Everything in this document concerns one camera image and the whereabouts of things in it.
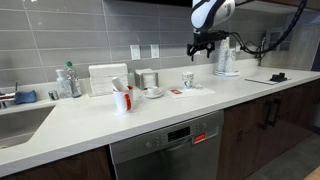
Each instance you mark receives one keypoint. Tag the plastic bottle green cap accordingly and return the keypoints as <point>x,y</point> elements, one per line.
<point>74,83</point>

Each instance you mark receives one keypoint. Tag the red dishwasher sticker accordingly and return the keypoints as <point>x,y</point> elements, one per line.
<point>199,138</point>

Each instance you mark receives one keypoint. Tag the plain white paper cup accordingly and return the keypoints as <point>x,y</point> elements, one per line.
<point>118,83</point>

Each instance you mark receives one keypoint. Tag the small metal sink stopper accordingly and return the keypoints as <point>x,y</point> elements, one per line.
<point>53,95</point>

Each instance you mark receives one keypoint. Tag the white flat board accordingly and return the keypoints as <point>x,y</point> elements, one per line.
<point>260,80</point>

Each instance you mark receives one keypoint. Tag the tall patterned cup stack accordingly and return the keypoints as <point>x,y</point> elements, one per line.
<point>222,56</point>

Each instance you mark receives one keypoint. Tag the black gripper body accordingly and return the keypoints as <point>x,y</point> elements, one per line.
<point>210,36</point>

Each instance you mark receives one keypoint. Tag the dark wood sink cabinet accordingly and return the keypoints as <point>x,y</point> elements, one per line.
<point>66,166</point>

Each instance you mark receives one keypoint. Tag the metal napkin dispenser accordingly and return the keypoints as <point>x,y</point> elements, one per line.
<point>146,80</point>

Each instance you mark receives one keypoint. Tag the white plate blue rim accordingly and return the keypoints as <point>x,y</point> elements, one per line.
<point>226,74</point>

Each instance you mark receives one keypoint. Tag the small black block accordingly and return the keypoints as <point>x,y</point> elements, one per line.
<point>278,77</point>

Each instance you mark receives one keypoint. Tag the small white espresso cup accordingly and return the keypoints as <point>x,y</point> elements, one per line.
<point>153,90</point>

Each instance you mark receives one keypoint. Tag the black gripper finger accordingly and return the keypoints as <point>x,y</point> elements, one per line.
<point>210,49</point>
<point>191,51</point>

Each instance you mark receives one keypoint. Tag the dark overhead cabinet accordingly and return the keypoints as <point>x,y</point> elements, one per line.
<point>160,2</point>

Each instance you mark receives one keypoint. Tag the white wall outlet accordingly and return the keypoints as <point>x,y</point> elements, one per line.
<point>135,52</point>
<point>154,51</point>
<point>198,52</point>
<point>237,46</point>

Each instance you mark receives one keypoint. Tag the undermount kitchen sink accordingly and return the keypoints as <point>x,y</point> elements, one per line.
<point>20,126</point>

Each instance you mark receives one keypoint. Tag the short patterned cup stack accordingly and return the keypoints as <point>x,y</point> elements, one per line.
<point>230,61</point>

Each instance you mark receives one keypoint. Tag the metal faucet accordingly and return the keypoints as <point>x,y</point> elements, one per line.
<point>6,97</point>

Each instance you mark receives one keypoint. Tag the stainless steel dishwasher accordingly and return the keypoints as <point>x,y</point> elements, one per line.
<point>166,156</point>

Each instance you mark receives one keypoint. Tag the small clear plastic wrapper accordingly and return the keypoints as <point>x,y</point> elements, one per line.
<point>199,86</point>

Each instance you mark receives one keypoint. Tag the white mat red logo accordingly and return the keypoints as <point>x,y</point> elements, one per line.
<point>196,92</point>

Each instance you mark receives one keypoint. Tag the white cup on saucer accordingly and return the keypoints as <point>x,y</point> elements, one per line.
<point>152,95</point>

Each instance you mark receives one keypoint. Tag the white paper towel stack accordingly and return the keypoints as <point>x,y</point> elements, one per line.
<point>106,78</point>

